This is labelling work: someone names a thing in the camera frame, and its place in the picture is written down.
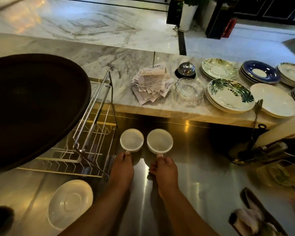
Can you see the stack of leaf print plates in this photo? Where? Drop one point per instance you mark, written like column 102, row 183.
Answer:
column 231, row 95

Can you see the stack of patterned rim plates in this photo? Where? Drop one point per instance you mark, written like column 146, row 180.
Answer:
column 292, row 73

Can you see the person's left forearm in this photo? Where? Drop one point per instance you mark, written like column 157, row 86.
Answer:
column 96, row 216

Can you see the stack of glass bowls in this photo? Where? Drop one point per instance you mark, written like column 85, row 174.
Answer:
column 189, row 89

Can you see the stack of plain white plates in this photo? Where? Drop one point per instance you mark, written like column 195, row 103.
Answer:
column 273, row 100

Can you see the dark round tray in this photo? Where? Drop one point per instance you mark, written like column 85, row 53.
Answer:
column 34, row 108

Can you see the black partition cabinet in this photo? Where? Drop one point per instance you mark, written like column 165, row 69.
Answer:
column 273, row 12

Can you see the paper receipts on spike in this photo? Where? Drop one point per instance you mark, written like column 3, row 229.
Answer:
column 150, row 83

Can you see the black cup white inside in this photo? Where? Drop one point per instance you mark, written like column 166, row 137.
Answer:
column 0, row 221

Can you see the white saucer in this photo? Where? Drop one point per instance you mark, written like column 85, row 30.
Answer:
column 68, row 204

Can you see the patterned drinking glass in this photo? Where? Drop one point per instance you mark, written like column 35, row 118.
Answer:
column 275, row 174

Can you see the person's left hand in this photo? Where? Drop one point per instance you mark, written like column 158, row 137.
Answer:
column 121, row 172

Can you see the metal utensil holder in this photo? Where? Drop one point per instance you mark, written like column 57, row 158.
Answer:
column 273, row 148

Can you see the silver fork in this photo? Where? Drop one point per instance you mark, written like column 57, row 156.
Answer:
column 258, row 105

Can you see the plant in white planter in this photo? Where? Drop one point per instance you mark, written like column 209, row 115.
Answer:
column 186, row 17

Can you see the person's right hand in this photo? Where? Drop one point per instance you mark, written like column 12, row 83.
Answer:
column 166, row 176

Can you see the advertising display stand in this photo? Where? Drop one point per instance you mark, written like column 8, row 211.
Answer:
column 172, row 14

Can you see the tall black waste bin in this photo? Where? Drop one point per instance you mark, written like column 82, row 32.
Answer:
column 218, row 24

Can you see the red fire extinguisher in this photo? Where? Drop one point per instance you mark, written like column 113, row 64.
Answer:
column 229, row 28

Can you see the stack of pale green plates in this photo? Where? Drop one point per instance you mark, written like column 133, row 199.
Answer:
column 218, row 68

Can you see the person's right forearm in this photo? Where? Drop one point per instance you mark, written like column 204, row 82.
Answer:
column 186, row 218

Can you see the silver call bell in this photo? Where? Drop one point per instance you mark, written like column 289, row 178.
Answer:
column 186, row 68

